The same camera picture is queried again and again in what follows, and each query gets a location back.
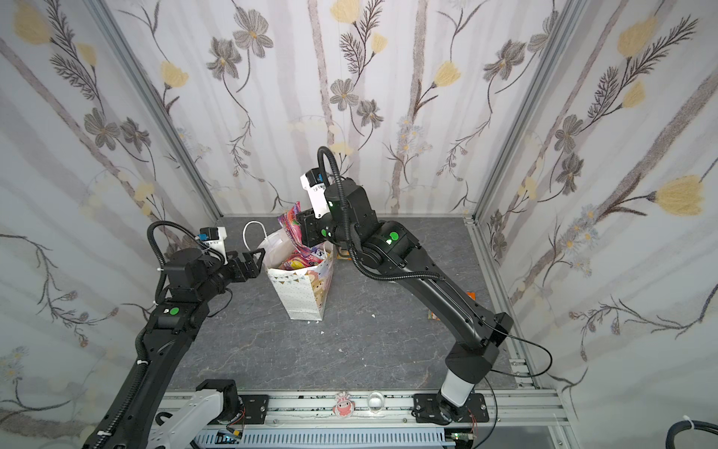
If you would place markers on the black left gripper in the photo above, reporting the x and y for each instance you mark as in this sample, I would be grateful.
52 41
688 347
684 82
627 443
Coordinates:
252 271

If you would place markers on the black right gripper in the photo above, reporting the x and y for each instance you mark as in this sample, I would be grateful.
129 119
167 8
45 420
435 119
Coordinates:
308 229

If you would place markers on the pink yellow Fox's candy bag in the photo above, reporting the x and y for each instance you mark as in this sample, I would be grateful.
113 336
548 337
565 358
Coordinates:
304 259

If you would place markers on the purple Fox's berries bag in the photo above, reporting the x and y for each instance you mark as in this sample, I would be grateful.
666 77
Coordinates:
290 224

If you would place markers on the white cartoon paper bag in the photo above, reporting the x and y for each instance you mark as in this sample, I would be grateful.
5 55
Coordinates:
303 291

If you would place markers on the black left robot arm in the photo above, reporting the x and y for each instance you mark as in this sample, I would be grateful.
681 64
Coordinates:
194 269

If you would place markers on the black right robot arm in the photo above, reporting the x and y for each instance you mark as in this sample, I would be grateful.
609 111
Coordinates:
386 251

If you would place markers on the small orange snack packet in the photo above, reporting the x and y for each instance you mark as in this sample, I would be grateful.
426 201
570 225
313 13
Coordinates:
343 254

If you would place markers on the pink pig sticker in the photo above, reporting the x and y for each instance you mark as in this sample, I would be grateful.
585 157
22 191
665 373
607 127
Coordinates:
344 406

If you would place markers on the clear round suction cup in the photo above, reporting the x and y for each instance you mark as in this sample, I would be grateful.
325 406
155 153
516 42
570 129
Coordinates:
375 401

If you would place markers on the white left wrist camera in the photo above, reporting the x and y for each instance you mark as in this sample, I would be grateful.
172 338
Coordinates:
214 237

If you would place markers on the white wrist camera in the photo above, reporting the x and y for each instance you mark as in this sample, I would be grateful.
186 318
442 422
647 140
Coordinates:
313 182
214 237

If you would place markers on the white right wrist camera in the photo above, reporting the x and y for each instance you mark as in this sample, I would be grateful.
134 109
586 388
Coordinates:
313 182

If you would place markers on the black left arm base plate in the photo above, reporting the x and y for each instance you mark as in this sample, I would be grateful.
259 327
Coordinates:
254 409

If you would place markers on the white slotted cable duct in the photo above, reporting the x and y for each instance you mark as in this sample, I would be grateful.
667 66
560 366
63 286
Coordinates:
326 438

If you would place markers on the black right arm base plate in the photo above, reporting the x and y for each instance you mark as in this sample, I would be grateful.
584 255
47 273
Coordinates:
434 409

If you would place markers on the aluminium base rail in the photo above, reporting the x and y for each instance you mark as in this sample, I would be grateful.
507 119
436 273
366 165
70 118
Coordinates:
129 421

